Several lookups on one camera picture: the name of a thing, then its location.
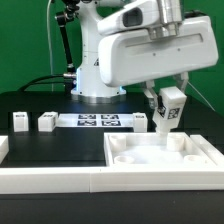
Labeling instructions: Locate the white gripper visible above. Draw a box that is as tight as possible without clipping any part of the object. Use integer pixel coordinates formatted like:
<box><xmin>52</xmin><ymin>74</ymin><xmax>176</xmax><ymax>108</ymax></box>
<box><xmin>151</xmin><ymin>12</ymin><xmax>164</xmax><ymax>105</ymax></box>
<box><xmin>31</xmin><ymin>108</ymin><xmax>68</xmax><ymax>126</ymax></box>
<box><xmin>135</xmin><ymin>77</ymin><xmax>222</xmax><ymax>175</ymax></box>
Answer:
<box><xmin>98</xmin><ymin>16</ymin><xmax>218</xmax><ymax>109</ymax></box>

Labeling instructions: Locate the white square table top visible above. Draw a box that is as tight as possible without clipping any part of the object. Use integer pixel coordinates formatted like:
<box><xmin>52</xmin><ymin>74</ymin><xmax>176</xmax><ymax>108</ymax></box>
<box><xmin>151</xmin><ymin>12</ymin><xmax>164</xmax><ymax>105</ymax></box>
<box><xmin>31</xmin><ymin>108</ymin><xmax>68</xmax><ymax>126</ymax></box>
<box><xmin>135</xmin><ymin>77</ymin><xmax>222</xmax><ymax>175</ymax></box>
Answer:
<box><xmin>104</xmin><ymin>132</ymin><xmax>215</xmax><ymax>167</ymax></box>

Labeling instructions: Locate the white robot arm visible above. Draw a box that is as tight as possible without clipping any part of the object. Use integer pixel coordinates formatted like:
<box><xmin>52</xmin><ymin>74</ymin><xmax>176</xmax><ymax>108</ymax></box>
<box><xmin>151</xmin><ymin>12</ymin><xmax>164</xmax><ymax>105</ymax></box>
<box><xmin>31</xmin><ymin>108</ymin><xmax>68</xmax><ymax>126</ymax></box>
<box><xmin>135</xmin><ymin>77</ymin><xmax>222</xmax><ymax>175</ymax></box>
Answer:
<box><xmin>56</xmin><ymin>0</ymin><xmax>218</xmax><ymax>103</ymax></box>

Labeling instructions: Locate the white marker tag sheet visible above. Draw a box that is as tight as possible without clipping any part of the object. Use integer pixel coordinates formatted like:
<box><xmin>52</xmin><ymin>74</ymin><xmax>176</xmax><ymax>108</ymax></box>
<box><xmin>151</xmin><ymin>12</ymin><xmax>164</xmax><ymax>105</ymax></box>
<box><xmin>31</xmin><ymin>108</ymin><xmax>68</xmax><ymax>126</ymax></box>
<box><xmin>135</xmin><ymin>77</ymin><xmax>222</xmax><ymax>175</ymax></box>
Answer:
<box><xmin>57</xmin><ymin>113</ymin><xmax>133</xmax><ymax>128</ymax></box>

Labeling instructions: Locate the white U-shaped obstacle fence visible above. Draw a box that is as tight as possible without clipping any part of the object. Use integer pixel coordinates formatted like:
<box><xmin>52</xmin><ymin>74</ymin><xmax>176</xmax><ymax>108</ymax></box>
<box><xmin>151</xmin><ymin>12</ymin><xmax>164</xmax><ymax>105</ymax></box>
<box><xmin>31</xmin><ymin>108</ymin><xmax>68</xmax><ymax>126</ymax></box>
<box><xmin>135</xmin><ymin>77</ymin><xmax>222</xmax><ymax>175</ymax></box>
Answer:
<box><xmin>0</xmin><ymin>135</ymin><xmax>224</xmax><ymax>194</ymax></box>

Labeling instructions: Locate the black cable bundle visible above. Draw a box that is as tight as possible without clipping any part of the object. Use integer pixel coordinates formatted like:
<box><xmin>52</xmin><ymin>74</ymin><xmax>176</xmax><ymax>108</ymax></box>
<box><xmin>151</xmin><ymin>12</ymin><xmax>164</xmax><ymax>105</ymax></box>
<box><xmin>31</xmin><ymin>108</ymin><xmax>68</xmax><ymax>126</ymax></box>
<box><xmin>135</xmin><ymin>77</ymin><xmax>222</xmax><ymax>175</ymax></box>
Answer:
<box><xmin>18</xmin><ymin>73</ymin><xmax>77</xmax><ymax>92</ymax></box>

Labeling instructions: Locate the white thin cable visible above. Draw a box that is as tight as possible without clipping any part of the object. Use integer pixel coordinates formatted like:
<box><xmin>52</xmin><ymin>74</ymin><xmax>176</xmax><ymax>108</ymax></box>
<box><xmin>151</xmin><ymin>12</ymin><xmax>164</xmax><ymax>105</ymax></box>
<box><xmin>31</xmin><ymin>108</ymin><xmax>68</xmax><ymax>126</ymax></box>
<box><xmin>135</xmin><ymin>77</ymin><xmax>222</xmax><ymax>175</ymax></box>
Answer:
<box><xmin>46</xmin><ymin>0</ymin><xmax>56</xmax><ymax>92</ymax></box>

